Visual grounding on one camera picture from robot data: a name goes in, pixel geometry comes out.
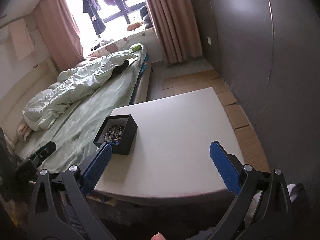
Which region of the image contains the white padded table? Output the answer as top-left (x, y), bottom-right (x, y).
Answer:
top-left (95, 88), bottom-right (243, 205)

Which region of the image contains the beige hanging towel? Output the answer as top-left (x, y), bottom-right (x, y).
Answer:
top-left (8, 19), bottom-right (35, 61)

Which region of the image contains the pink left curtain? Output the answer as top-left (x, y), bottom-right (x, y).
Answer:
top-left (33, 0), bottom-right (84, 71)

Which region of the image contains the cream padded headboard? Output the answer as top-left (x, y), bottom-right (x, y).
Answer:
top-left (1, 57), bottom-right (58, 141)

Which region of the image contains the person's right hand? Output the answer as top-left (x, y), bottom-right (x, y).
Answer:
top-left (151, 233), bottom-right (166, 240)

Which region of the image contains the black open jewelry box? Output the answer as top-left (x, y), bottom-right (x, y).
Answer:
top-left (93, 114), bottom-right (138, 155)

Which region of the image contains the black item on bed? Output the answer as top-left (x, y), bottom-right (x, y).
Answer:
top-left (112, 60), bottom-right (129, 76)

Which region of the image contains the flattened cardboard on floor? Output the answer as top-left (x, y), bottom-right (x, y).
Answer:
top-left (162, 69), bottom-right (270, 172)

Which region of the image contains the pale green crumpled duvet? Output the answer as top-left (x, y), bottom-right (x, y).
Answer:
top-left (22, 47), bottom-right (146, 131)

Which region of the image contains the pink right curtain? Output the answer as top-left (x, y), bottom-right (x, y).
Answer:
top-left (146, 0), bottom-right (202, 64)

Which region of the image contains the dark plush on windowsill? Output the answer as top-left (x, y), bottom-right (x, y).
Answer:
top-left (139, 5), bottom-right (153, 29)

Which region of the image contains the cartoon print window seat cushion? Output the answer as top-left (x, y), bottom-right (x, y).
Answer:
top-left (87, 27), bottom-right (155, 59)

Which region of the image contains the dark wood wardrobe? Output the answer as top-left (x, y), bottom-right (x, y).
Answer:
top-left (191, 0), bottom-right (319, 193)

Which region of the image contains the bed with green sheet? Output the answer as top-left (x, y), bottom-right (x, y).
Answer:
top-left (16, 45), bottom-right (148, 173)

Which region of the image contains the green packet on bed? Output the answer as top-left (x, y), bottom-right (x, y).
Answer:
top-left (129, 43), bottom-right (143, 53)

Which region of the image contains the pink curtain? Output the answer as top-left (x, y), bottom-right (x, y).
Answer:
top-left (33, 0), bottom-right (84, 71)
top-left (146, 0), bottom-right (202, 64)

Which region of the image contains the pink striped pillow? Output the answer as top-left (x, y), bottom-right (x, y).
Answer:
top-left (16, 119), bottom-right (34, 143)

